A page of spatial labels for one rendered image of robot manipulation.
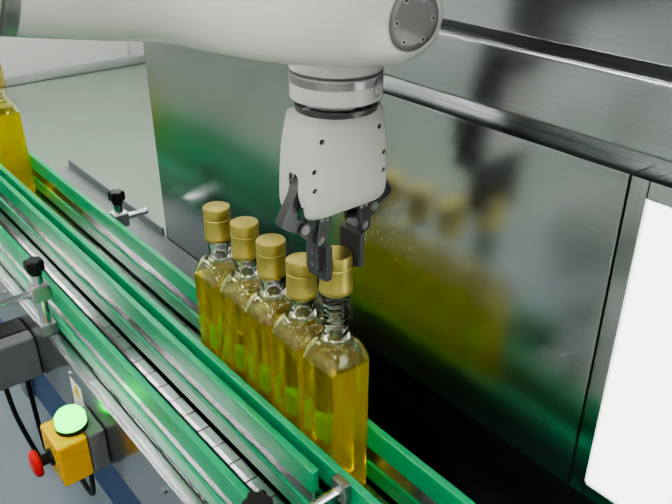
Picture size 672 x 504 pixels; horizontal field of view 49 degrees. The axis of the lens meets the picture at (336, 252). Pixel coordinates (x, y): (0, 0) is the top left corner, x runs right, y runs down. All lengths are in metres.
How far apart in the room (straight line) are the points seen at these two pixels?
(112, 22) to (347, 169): 0.25
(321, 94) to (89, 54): 6.42
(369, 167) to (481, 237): 0.14
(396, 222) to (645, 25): 0.35
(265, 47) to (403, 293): 0.42
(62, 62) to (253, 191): 5.86
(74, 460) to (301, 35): 0.77
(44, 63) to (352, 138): 6.29
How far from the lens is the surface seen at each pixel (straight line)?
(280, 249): 0.83
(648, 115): 0.63
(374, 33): 0.55
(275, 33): 0.53
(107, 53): 7.09
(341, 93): 0.64
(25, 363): 1.36
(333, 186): 0.68
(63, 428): 1.13
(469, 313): 0.81
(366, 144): 0.69
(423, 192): 0.80
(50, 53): 6.91
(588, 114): 0.66
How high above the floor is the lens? 1.72
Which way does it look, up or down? 28 degrees down
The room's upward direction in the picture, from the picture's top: straight up
